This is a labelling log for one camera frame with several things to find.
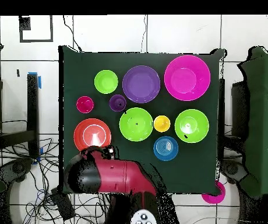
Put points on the purple plastic cup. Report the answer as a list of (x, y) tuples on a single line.
[(115, 101)]

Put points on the orange-red plastic bowl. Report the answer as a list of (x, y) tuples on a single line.
[(79, 133)]

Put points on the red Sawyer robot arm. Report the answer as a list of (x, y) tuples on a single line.
[(124, 172)]

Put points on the yellow plastic cup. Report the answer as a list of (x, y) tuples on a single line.
[(162, 123)]

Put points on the purple plastic bowl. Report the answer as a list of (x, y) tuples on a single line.
[(141, 84)]

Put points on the blue plastic bowl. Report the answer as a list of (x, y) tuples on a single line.
[(165, 155)]

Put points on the small green plastic bowl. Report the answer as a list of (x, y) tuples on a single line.
[(106, 81)]

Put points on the red plastic cup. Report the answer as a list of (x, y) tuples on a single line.
[(85, 104)]

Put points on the large pink plastic bowl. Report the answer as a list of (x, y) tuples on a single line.
[(187, 78)]

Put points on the dark green tablecloth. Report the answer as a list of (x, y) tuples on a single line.
[(190, 168)]

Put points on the black power adapter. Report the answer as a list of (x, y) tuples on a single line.
[(63, 205)]

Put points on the black chair base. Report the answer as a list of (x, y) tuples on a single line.
[(18, 168), (233, 170)]

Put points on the pink bowl on floor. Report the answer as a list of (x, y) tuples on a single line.
[(214, 199)]

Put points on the dark square frame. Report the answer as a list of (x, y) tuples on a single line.
[(51, 30)]

